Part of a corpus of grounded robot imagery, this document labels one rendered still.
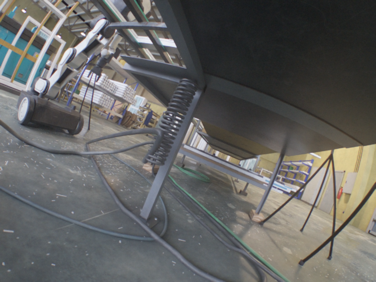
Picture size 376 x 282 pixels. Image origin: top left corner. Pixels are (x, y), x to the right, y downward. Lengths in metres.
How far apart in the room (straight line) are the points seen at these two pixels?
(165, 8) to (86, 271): 0.53
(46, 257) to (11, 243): 0.09
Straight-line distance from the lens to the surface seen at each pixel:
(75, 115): 1.50
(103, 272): 0.42
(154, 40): 1.09
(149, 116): 8.56
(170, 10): 0.33
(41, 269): 0.39
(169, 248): 0.52
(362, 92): 0.42
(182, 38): 0.39
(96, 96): 5.43
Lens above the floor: 0.32
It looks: 2 degrees up
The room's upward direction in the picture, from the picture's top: 24 degrees clockwise
